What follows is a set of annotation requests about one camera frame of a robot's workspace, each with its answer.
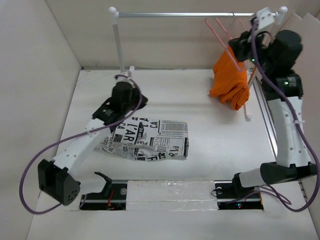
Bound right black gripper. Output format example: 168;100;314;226
231;25;280;73

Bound newspaper print trousers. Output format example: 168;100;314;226
95;117;190;162

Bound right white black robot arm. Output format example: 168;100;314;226
229;30;320;197

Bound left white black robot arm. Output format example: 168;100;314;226
37;78;148;206

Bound orange garment on hanger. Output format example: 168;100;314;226
209;52;250;111

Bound white metal clothes rack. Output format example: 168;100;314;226
108;6;288;72

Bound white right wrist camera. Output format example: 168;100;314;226
250;7;277;31

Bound aluminium rail right side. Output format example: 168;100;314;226
253;76;278;157

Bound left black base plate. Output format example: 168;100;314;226
79;181;128;211

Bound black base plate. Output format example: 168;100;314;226
210;180;264;211
79;181;128;211

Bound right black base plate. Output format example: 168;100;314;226
210;180;264;211

